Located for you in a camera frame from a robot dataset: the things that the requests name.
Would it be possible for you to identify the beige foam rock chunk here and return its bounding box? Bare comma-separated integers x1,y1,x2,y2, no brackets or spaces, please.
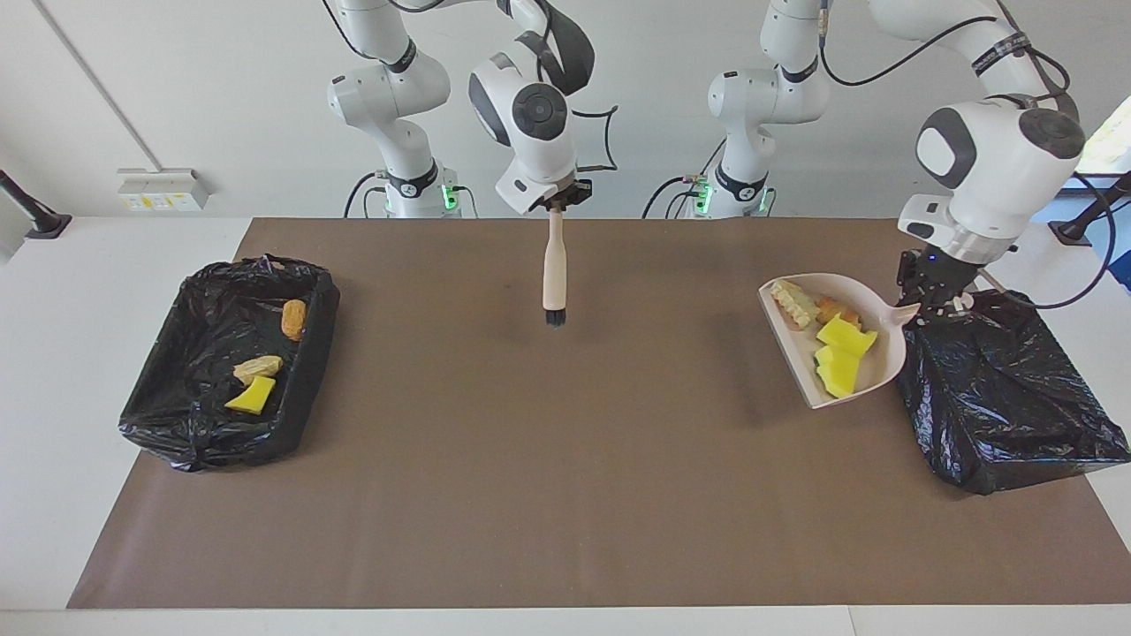
815,295,862,329

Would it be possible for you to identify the pale ridged foam chunk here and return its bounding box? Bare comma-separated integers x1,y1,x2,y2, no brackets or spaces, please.
770,279,821,331

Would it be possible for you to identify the beige plastic dustpan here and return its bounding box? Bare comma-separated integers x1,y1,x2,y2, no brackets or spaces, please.
758,272,922,410

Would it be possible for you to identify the pale yellow foam chunk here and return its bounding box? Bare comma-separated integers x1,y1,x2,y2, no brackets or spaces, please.
232,355,285,386

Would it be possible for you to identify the bin lined with black bag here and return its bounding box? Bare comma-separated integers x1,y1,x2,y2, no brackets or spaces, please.
897,290,1131,496
118,254,342,473

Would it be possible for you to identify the black monitor stand foot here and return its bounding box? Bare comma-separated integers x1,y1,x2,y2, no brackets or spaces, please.
1048,170,1131,246
0,168,73,240

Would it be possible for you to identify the bright window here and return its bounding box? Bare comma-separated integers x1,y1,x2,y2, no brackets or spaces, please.
1082,119,1131,176

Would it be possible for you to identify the brown table mat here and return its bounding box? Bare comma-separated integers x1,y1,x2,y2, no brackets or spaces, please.
66,217,1131,610

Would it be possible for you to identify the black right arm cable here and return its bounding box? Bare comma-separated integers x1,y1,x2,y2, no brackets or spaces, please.
570,104,619,173

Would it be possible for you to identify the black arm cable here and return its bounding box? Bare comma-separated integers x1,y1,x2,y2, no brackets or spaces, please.
570,104,619,173
817,0,1119,310

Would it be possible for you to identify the black left base cable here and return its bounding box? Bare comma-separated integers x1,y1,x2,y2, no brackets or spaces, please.
641,174,712,219

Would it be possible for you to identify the black base cable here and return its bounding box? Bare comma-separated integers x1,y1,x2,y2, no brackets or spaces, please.
343,170,390,219
641,174,712,219

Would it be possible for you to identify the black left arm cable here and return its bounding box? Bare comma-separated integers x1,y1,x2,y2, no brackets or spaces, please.
817,0,1119,310

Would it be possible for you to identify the black right base cable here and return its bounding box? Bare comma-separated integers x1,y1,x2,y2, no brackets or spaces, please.
343,170,390,219

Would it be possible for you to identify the white wall socket box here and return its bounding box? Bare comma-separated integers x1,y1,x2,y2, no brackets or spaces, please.
118,168,211,211

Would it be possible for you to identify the white wall cable conduit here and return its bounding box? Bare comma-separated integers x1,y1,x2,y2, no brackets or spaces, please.
34,0,164,170

